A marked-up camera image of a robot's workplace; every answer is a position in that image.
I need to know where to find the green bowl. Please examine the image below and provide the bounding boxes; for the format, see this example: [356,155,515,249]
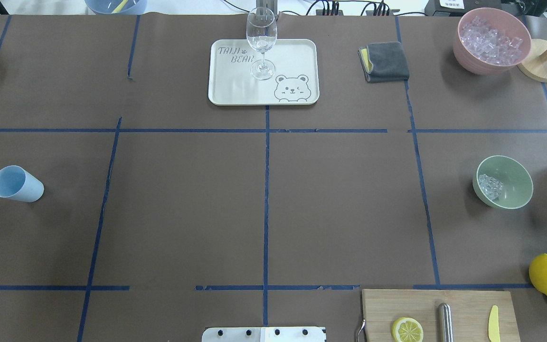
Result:
[472,155,534,209]

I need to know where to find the light blue plastic cup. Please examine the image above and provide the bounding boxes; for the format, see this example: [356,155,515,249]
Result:
[0,165,44,203]

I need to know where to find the clear ice cubes pile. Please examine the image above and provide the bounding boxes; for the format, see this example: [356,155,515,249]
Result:
[477,174,504,200]

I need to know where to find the pink bowl with ice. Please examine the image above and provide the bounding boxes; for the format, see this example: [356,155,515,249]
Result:
[453,7,531,75]

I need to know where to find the blue bowl with fork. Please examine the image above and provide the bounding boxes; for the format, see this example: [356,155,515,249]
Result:
[84,0,148,15]

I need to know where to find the wooden cutting board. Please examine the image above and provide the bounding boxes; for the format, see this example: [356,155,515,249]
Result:
[362,289,521,342]

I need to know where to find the yellow plastic knife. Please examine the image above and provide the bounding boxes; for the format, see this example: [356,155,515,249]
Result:
[488,305,500,342]

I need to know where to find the grey folded cloth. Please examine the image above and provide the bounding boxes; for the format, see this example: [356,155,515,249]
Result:
[358,41,410,84]

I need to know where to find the lemon half slice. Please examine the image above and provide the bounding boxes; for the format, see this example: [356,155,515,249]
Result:
[391,317,424,342]

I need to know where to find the cream bear tray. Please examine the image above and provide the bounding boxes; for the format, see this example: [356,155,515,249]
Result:
[208,39,320,105]

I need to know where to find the clear wine glass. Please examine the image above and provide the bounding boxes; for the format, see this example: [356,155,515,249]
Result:
[245,6,278,80]

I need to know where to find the steel knife handle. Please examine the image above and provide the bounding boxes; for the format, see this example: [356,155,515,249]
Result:
[438,303,454,342]

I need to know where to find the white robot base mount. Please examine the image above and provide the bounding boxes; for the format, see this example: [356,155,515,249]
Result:
[201,326,327,342]

